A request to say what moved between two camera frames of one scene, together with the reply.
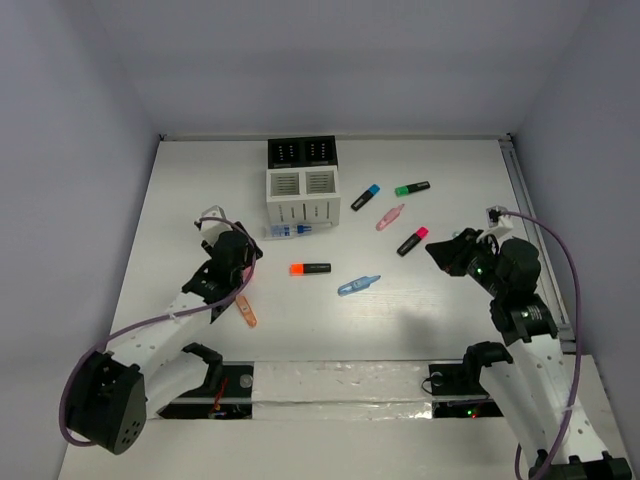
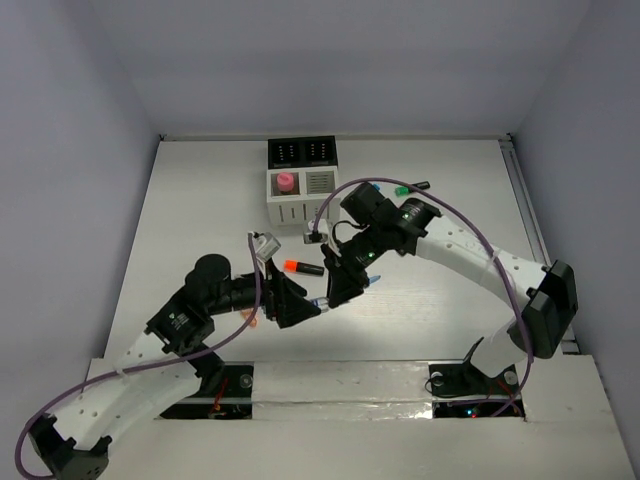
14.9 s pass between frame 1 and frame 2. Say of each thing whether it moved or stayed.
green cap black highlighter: stayed
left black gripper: moved
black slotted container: stayed
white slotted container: stayed
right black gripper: moved
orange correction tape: stayed
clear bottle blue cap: moved
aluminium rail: stayed
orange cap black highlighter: moved
